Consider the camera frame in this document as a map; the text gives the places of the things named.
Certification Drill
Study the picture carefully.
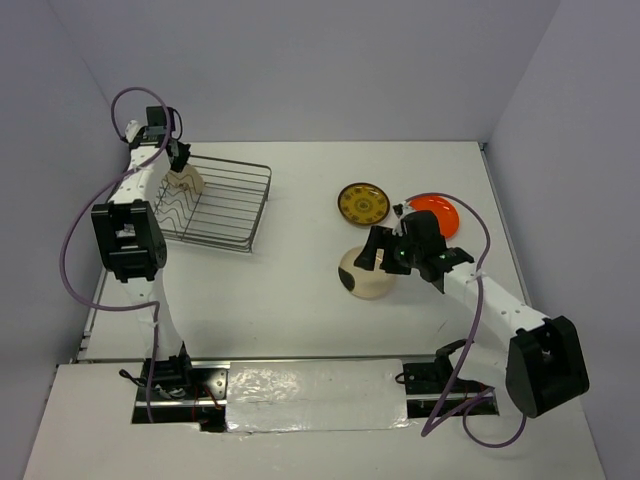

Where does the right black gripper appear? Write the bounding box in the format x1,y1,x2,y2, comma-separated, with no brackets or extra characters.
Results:
353,225,423,276

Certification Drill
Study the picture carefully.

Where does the yellow plate brown rim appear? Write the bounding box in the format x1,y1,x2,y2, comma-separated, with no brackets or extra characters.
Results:
337,182,391,227

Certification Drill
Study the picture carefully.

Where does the pink floral plate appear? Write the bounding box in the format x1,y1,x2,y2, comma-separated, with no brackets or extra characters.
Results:
338,246,396,300

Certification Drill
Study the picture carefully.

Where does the orange plate front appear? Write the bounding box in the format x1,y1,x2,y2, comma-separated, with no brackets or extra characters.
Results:
408,195,460,239

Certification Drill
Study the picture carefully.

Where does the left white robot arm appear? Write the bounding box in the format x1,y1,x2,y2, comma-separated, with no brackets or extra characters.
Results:
91,106,196,399

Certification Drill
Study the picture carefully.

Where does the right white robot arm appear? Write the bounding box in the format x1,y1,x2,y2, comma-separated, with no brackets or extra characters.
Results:
354,211,590,418

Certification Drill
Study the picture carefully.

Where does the silver foil sheet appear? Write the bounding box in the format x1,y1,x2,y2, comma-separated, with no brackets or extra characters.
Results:
225,359,409,433

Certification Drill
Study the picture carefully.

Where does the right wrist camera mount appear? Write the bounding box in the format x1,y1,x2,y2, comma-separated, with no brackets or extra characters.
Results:
392,201,415,236

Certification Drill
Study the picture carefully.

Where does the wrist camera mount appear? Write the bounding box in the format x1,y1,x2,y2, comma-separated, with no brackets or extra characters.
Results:
121,120,144,144
392,201,415,236

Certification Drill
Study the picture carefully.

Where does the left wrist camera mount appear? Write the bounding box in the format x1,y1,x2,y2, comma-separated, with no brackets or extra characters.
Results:
121,120,144,144

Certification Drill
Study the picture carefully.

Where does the metal wire dish rack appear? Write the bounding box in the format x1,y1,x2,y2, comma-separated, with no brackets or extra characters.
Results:
153,155,272,253

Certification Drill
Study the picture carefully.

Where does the black metal base rail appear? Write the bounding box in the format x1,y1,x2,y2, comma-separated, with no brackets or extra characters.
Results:
131,356,485,434

